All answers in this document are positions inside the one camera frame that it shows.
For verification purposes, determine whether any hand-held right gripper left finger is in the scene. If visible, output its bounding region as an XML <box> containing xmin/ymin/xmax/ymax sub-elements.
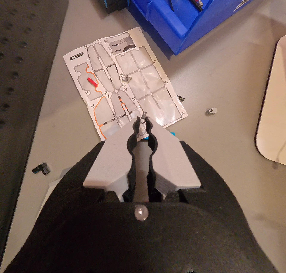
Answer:
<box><xmin>83</xmin><ymin>118</ymin><xmax>140</xmax><ymax>202</ymax></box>

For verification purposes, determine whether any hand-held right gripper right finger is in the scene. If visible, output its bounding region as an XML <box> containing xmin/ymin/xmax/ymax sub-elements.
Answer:
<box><xmin>145</xmin><ymin>117</ymin><xmax>202</xmax><ymax>202</ymax></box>

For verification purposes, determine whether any blue brick separator tool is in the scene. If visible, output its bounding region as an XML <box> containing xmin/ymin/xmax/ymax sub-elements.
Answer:
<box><xmin>143</xmin><ymin>131</ymin><xmax>176</xmax><ymax>141</ymax></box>

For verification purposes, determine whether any white control hub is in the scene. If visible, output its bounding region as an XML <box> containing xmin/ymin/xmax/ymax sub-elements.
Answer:
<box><xmin>46</xmin><ymin>168</ymin><xmax>70</xmax><ymax>202</ymax></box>

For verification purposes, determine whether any blue plastic bin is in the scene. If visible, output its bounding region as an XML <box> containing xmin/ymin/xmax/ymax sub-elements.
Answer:
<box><xmin>121</xmin><ymin>0</ymin><xmax>274</xmax><ymax>56</ymax></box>

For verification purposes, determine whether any black angle connector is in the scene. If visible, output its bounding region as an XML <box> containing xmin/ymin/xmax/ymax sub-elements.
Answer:
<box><xmin>32</xmin><ymin>162</ymin><xmax>50</xmax><ymax>175</ymax></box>

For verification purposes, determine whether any clear sticker sheet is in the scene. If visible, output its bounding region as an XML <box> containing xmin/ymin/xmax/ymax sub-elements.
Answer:
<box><xmin>63</xmin><ymin>26</ymin><xmax>188</xmax><ymax>141</ymax></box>

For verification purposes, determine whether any white document stand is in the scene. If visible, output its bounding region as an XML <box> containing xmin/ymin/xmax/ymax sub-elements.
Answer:
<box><xmin>255</xmin><ymin>35</ymin><xmax>286</xmax><ymax>166</ymax></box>

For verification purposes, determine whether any black dimpled pad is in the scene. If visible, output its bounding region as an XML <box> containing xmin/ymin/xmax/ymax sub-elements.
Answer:
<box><xmin>0</xmin><ymin>0</ymin><xmax>68</xmax><ymax>255</ymax></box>

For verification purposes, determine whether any black battery pack blue-edged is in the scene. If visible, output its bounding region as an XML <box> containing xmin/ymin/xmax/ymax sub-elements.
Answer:
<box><xmin>92</xmin><ymin>0</ymin><xmax>130</xmax><ymax>14</ymax></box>

